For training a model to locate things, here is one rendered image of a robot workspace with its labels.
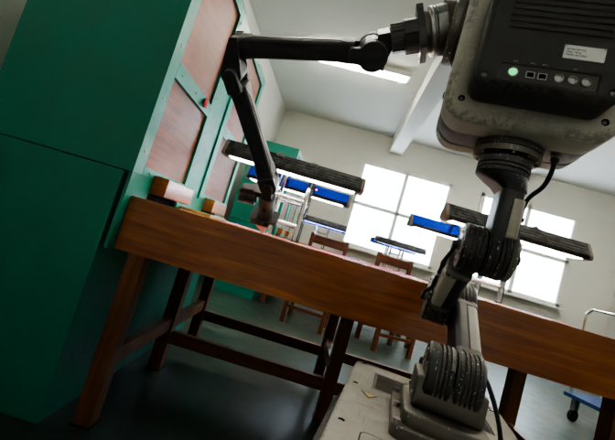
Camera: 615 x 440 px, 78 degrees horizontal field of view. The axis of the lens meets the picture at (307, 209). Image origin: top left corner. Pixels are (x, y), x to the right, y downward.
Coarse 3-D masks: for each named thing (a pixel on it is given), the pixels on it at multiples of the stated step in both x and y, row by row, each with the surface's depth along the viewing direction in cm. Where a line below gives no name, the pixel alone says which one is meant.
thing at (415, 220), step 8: (416, 216) 215; (408, 224) 214; (416, 224) 211; (424, 224) 212; (432, 224) 213; (440, 224) 214; (448, 224) 215; (440, 232) 211; (448, 232) 211; (456, 232) 212
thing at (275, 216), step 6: (258, 210) 136; (264, 210) 135; (270, 210) 134; (252, 216) 138; (258, 216) 138; (264, 216) 136; (270, 216) 137; (276, 216) 140; (264, 222) 137; (270, 222) 137; (276, 222) 138
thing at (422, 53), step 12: (420, 12) 91; (396, 24) 94; (408, 24) 92; (420, 24) 91; (396, 36) 93; (408, 36) 92; (420, 36) 90; (396, 48) 95; (408, 48) 94; (420, 48) 92; (420, 60) 96
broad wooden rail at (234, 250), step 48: (144, 240) 127; (192, 240) 127; (240, 240) 126; (288, 288) 125; (336, 288) 125; (384, 288) 125; (432, 336) 123; (480, 336) 123; (528, 336) 123; (576, 336) 123; (576, 384) 121
